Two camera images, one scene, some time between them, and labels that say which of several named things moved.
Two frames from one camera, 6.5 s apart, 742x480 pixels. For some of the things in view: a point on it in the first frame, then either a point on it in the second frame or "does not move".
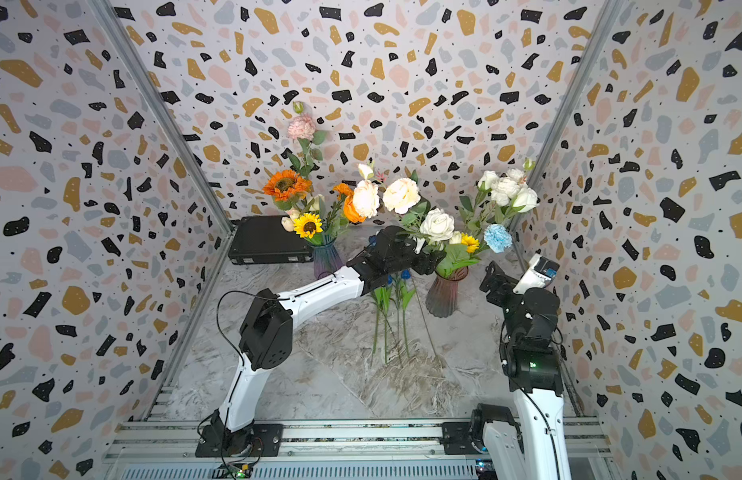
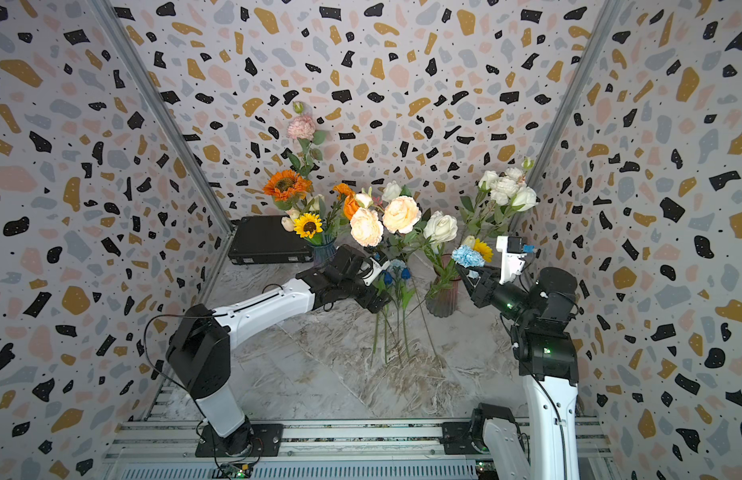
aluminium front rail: (167, 450) does not move
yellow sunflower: (307, 225) does not move
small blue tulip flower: (407, 292) does not move
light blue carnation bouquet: (497, 238) to (468, 257)
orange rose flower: (351, 211) does not move
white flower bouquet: (496, 198) does not move
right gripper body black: (506, 299) to (485, 296)
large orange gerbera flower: (286, 184) does not move
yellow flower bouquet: (471, 242) to (484, 249)
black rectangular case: (262, 240) does not move
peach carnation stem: (401, 195) to (400, 214)
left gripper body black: (421, 263) to (366, 295)
